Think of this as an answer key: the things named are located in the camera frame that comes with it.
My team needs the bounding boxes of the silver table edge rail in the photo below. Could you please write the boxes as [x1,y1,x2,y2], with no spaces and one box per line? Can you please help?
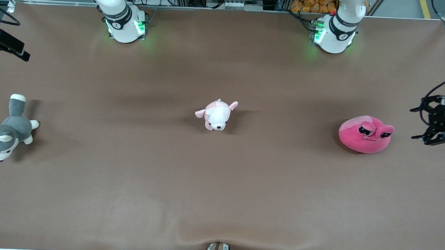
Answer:
[15,0,445,30]

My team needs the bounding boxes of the grey white husky plush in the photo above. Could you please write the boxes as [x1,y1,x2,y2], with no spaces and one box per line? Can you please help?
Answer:
[0,93,42,164]

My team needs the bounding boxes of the orange lumpy objects heap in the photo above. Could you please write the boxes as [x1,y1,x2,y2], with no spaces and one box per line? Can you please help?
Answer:
[290,0,339,15]

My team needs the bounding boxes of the hot pink blob plush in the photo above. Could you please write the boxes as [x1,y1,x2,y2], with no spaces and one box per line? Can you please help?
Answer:
[337,114,396,156]

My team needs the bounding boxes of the brown table mat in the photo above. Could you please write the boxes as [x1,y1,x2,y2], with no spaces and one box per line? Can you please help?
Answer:
[0,0,445,250]

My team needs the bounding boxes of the white terminal block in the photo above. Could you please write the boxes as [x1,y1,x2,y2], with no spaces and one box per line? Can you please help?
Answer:
[222,0,254,10]

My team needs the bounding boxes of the pale pink dog plush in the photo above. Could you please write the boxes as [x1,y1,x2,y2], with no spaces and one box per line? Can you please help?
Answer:
[194,97,239,133]

